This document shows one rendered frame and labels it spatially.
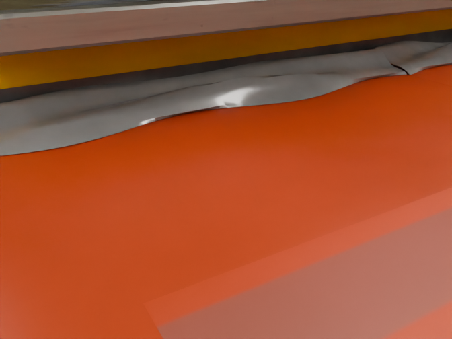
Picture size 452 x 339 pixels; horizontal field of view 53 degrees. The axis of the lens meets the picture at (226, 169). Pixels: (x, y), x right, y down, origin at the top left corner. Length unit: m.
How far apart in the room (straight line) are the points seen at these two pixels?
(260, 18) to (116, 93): 0.06
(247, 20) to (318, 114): 0.04
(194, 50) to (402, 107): 0.08
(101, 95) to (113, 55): 0.01
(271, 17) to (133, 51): 0.05
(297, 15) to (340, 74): 0.04
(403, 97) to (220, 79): 0.07
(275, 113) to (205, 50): 0.04
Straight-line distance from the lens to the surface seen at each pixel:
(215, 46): 0.18
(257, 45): 0.19
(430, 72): 0.22
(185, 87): 0.16
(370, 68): 0.21
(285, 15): 0.17
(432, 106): 0.17
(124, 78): 0.17
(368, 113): 0.16
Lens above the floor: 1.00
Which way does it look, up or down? 26 degrees down
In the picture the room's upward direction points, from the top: 1 degrees counter-clockwise
